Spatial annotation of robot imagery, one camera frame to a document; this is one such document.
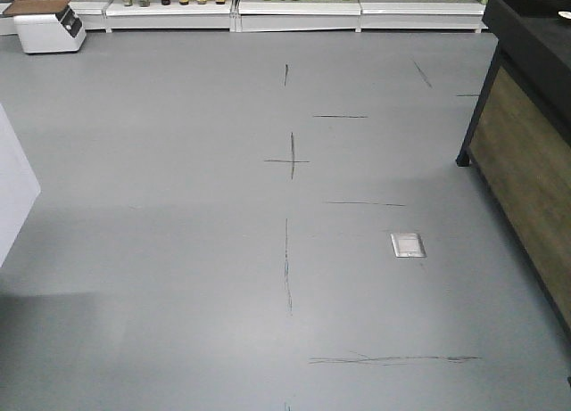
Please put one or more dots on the white supermarket shelf unit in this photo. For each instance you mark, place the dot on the white supermarket shelf unit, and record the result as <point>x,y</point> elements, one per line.
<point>285,15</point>

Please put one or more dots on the white box appliance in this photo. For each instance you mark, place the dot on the white box appliance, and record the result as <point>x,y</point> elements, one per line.
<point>61,32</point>

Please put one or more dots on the black wooden fruit stand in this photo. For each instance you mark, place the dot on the black wooden fruit stand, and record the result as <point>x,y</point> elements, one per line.
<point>518,139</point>

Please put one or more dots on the metal floor socket plate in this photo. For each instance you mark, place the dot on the metal floor socket plate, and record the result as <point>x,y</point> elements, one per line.
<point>408,245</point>

